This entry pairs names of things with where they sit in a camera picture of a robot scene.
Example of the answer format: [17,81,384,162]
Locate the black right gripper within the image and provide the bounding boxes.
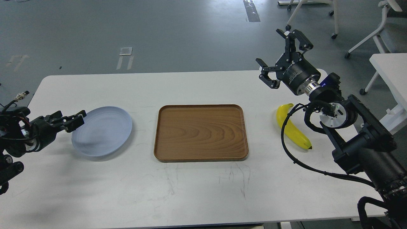
[256,29,321,96]

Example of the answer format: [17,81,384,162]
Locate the brown wooden tray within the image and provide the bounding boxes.
[154,104,249,163]

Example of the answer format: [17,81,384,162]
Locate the white side table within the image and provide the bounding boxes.
[369,53,407,135]

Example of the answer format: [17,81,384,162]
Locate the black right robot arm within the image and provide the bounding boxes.
[256,29,406,229]

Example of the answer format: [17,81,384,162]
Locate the white chair base with casters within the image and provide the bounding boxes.
[277,0,340,40]

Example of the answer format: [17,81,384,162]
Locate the light blue plate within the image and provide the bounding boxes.
[72,106,133,157]

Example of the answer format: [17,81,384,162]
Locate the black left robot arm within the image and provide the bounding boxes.
[0,91,87,194]

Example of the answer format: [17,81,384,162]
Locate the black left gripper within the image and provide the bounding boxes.
[27,110,87,152]

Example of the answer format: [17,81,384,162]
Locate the white office chair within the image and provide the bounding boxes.
[345,0,407,96]

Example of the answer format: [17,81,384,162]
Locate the yellow banana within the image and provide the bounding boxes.
[276,103,313,150]

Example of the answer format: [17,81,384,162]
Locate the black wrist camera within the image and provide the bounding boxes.
[320,72,341,93]

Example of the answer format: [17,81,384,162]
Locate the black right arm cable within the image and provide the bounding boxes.
[280,102,376,188]

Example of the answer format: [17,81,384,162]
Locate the grey floor tape strip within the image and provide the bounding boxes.
[243,0,261,22]

